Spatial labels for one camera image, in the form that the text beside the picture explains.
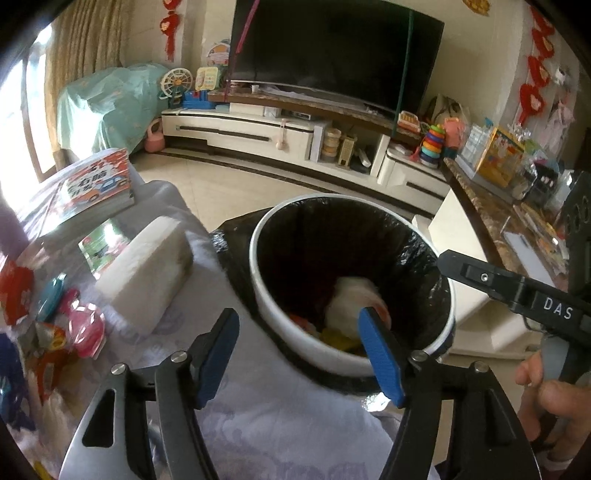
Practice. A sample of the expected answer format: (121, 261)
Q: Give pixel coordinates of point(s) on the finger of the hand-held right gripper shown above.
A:
(485, 278)

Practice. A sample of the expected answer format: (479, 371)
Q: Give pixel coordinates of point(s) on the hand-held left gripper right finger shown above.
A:
(381, 355)

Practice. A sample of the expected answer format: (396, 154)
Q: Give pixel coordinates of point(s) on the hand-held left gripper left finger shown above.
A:
(214, 360)

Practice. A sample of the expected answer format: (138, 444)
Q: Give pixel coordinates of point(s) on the white round trash bin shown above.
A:
(295, 334)

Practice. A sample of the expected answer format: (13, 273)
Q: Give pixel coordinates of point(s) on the black bin liner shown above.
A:
(323, 240)

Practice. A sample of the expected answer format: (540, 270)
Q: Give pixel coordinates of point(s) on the red snack packet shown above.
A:
(16, 293)

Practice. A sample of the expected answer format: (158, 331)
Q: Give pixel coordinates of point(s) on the person's right hand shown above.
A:
(563, 410)

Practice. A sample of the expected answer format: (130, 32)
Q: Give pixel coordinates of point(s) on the white cabinet marble top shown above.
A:
(461, 240)

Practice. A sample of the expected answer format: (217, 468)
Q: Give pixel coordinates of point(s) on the white notepad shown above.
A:
(526, 256)

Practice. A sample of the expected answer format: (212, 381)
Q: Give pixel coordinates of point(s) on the white crumpled tissue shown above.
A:
(351, 295)

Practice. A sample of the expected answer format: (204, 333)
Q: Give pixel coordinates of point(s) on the orange red wrapper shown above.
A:
(302, 321)

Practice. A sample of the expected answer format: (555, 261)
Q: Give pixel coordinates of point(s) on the white tissue pack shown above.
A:
(143, 272)

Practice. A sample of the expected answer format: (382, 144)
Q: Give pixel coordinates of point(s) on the yellow toy box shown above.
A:
(498, 157)

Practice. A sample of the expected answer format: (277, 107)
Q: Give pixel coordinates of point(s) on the clear plastic drawer box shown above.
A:
(475, 141)

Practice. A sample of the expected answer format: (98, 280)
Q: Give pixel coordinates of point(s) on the green printed pack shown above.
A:
(99, 251)

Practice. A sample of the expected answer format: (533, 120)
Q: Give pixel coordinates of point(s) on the white orange snack packet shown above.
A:
(51, 381)

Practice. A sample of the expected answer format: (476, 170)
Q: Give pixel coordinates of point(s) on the orange yellow candy wrapper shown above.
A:
(44, 339)

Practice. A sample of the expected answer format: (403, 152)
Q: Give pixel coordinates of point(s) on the toy cash register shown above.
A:
(409, 122)

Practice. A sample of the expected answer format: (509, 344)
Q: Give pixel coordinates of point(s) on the beige bag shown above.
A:
(450, 108)

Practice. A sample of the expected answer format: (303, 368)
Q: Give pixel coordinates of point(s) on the wooden grater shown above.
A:
(347, 150)

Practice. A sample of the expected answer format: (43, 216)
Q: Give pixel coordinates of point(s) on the stack of round containers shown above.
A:
(331, 145)

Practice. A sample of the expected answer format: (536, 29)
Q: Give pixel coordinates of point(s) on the blue snack packet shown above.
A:
(11, 374)

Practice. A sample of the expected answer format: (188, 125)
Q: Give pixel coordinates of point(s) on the children's picture book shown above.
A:
(92, 184)

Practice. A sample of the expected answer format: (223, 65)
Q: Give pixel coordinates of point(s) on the white television cabinet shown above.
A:
(221, 131)

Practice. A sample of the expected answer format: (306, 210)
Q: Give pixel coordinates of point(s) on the pink toy kettle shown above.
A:
(154, 138)

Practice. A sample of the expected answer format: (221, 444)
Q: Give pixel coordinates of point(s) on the pink cabinet child lock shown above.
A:
(281, 136)

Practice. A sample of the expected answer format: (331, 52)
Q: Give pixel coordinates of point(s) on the blue toy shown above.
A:
(198, 99)

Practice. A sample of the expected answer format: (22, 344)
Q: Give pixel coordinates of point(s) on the teal covered furniture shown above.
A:
(115, 106)

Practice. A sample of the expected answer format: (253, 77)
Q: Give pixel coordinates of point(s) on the ferris wheel toy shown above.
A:
(174, 85)

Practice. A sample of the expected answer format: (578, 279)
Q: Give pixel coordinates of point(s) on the black flat television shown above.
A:
(332, 46)

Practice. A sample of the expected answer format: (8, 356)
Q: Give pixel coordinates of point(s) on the balcony window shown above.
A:
(18, 115)

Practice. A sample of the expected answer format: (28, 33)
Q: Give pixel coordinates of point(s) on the beige curtain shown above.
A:
(83, 41)

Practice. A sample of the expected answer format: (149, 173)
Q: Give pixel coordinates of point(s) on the red paper wall decoration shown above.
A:
(531, 101)
(542, 32)
(539, 69)

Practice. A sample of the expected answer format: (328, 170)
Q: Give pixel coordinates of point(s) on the car wall sticker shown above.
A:
(218, 53)

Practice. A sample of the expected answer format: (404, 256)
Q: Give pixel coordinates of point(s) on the red knot wall decoration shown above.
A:
(170, 27)

